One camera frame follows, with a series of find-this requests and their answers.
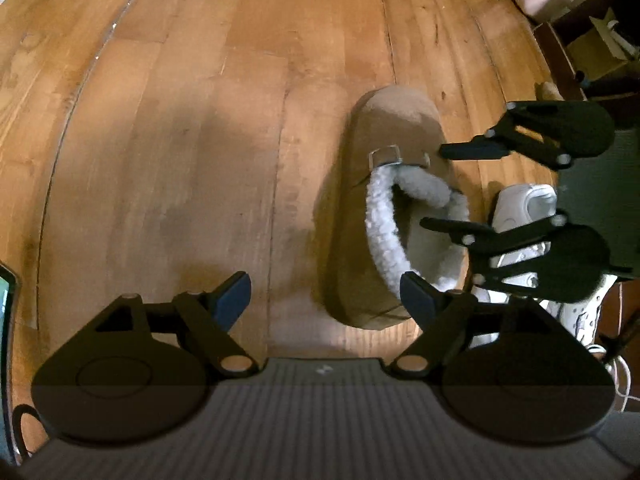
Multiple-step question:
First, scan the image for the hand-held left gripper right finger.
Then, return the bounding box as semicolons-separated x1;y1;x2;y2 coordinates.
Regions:
387;271;553;379

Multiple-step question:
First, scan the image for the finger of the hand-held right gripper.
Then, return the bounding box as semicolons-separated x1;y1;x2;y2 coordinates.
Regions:
439;101;573;170
420;214;569;305

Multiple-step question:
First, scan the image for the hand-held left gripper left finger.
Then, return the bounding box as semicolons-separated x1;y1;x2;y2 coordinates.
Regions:
94;271;260;378

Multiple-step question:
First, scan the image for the brown fur-lined slipper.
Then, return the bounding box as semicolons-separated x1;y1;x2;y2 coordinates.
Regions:
324;86;472;332

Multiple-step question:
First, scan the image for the white sneaker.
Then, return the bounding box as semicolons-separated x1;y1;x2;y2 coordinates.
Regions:
470;184;617;352

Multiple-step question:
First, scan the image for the black stand leg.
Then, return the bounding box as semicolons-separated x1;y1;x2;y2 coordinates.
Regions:
574;72;640;100

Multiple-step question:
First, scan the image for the dark wooden shelf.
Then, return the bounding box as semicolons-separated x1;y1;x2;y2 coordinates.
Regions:
531;0;640;102

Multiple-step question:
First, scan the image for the olive cardboard box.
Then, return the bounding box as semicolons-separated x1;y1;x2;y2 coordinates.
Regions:
566;7;640;82

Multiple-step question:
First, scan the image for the white cable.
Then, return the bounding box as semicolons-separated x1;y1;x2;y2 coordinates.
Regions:
589;310;640;413

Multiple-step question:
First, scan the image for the black cable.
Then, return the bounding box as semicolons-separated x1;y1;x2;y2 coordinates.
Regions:
12;404;42;457

